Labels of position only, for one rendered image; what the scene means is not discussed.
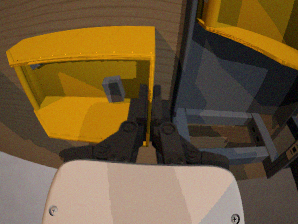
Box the yellow bin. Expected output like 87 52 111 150
195 0 298 70
6 26 155 147

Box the dark grey block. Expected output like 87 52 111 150
30 63 44 70
102 75 125 103

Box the grey slanted shelf rack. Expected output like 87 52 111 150
170 0 298 179

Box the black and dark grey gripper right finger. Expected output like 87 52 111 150
149 85 229 170

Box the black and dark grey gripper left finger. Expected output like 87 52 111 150
64 84 149 163

